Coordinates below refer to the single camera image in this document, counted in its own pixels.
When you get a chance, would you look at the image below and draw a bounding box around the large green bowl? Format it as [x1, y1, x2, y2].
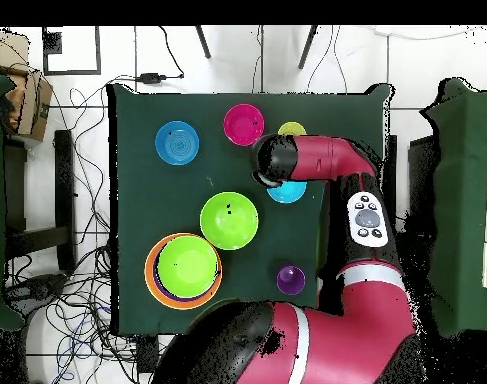
[199, 191, 260, 251]
[156, 234, 222, 299]

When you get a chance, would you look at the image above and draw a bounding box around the small light blue bowl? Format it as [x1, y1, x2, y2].
[266, 180, 308, 205]

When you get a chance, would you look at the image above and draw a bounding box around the purple cup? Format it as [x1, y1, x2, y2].
[276, 264, 307, 296]

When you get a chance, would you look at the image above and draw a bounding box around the purple bowl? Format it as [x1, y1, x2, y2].
[151, 249, 206, 303]

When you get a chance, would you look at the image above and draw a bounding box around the dark green tablecloth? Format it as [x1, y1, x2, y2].
[106, 82, 394, 337]

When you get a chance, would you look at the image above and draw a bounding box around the red bowl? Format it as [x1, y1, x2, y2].
[222, 103, 266, 148]

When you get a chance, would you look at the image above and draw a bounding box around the blue bowl with ribbed bottom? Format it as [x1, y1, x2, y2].
[154, 120, 201, 167]

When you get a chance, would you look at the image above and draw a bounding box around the yellow ribbed cup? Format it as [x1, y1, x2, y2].
[277, 121, 308, 137]

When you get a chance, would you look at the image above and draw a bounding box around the large orange bowl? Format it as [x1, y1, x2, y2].
[143, 232, 223, 310]

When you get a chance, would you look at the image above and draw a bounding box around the black power adapter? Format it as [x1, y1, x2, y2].
[138, 72, 167, 85]

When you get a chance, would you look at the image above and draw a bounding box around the black stand leg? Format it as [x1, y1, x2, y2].
[194, 25, 212, 60]
[297, 25, 319, 70]

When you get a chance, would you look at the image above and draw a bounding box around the black bench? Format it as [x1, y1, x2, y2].
[4, 129, 77, 273]

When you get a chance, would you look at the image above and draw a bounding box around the black base with knob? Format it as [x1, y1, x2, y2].
[4, 273, 70, 317]

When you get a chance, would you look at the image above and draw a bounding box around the cardboard box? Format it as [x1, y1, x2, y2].
[0, 31, 54, 141]

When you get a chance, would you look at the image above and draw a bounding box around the tangle of floor cables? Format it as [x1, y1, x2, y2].
[2, 85, 176, 384]

